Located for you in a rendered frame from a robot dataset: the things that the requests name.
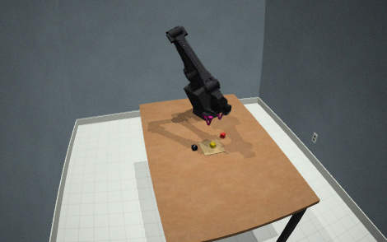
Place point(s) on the beige square mat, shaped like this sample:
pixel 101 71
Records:
pixel 207 150

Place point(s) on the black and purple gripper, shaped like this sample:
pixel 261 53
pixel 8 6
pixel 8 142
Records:
pixel 208 110

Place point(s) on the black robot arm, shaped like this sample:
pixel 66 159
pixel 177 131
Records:
pixel 198 74

